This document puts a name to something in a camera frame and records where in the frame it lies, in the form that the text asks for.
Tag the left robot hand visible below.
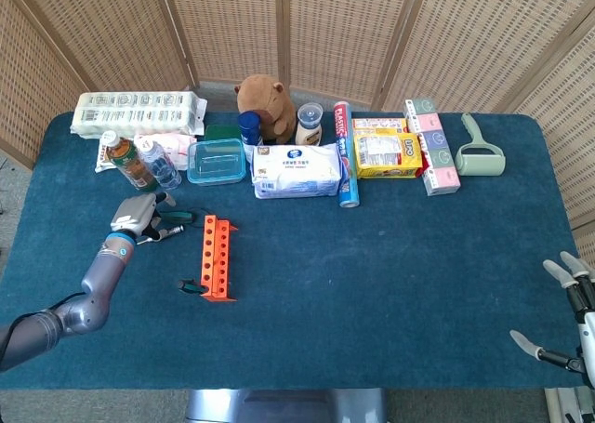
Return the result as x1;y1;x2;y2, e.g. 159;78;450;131
110;191;177;245

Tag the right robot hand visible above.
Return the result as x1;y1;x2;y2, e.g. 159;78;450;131
509;250;595;390

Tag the large green black screwdriver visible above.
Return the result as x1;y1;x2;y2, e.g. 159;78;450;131
157;208;197;225

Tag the small thin green screwdriver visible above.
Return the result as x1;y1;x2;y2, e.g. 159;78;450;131
178;278;209;296

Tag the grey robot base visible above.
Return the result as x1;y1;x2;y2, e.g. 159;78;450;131
184;387;388;423

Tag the orange test tube rack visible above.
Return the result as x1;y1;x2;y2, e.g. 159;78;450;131
200;214;239;302

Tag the green tea bottle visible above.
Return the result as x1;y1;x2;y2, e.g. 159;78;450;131
101;130;158;193

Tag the clear water bottle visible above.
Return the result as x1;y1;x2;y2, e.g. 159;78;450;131
139;138;183;191

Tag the white packet red print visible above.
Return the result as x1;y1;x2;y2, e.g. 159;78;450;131
94;142;115;174

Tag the pink white plastic bag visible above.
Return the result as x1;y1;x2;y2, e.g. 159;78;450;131
133;133;198;171

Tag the clear container blue lid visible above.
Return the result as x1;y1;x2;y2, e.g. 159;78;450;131
186;138;247;186

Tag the white paper roll pack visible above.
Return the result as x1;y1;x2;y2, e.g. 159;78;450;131
70;90;208;139

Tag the dark green box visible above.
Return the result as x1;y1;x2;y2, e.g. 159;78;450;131
204;124;244;141

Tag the blue cap spray can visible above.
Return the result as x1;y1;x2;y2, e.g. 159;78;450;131
237;110;265;164

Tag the white wet wipes pack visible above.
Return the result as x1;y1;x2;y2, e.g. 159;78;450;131
250;142;344;201

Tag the brown capybara plush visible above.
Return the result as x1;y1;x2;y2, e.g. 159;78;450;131
233;73;298;146

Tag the cream bottle clear cap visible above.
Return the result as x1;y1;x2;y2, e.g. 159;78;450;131
295;101;324;147

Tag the pale green lint roller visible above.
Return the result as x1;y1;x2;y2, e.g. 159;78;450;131
454;112;507;178

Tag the rattan folding screen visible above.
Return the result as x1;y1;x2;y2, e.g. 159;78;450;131
0;0;595;257

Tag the blue plastic wrap roll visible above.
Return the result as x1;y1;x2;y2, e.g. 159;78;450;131
332;99;362;209

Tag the blue carpet table cover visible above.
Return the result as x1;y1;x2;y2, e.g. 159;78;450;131
0;111;580;391

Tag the pastel tissue box pack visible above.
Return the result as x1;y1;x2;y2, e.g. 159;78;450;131
403;98;462;197

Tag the yellow red snack box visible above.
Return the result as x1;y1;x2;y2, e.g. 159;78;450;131
351;117;430;178

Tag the yellow snack bag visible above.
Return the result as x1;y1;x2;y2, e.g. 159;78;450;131
353;132;424;179

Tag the silver metal handle screwdriver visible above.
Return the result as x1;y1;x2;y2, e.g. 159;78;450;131
147;225;185;244

